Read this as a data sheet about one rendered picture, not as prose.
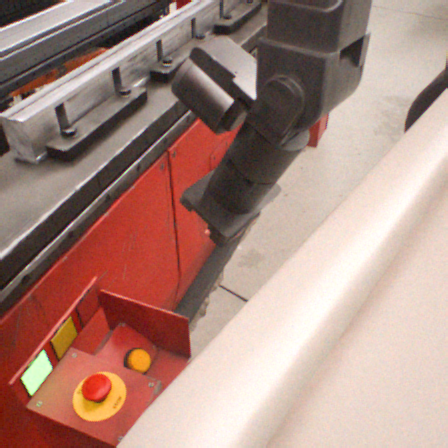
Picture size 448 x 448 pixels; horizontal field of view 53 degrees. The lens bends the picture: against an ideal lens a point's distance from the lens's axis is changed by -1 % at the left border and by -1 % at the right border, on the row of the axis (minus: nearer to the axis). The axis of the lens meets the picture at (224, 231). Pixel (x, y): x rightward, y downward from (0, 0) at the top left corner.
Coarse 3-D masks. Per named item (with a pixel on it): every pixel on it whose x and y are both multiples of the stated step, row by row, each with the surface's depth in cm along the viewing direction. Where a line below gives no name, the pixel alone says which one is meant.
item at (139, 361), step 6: (132, 354) 72; (138, 354) 73; (144, 354) 73; (132, 360) 72; (138, 360) 72; (144, 360) 73; (150, 360) 74; (132, 366) 71; (138, 366) 72; (144, 366) 72; (138, 372) 72
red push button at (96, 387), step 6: (90, 378) 61; (96, 378) 61; (102, 378) 61; (108, 378) 61; (84, 384) 60; (90, 384) 60; (96, 384) 60; (102, 384) 60; (108, 384) 61; (84, 390) 60; (90, 390) 60; (96, 390) 60; (102, 390) 60; (108, 390) 60; (84, 396) 59; (90, 396) 59; (96, 396) 59; (102, 396) 59; (96, 402) 61
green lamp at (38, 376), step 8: (40, 360) 61; (32, 368) 60; (40, 368) 62; (48, 368) 63; (24, 376) 59; (32, 376) 60; (40, 376) 62; (32, 384) 61; (40, 384) 63; (32, 392) 61
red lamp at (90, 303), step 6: (90, 294) 69; (96, 294) 71; (84, 300) 68; (90, 300) 70; (96, 300) 72; (78, 306) 67; (84, 306) 69; (90, 306) 70; (96, 306) 72; (84, 312) 69; (90, 312) 71; (84, 318) 69; (84, 324) 70
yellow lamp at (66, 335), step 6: (66, 324) 65; (72, 324) 67; (60, 330) 64; (66, 330) 65; (72, 330) 67; (60, 336) 64; (66, 336) 66; (72, 336) 67; (54, 342) 63; (60, 342) 65; (66, 342) 66; (60, 348) 65; (66, 348) 67; (60, 354) 66
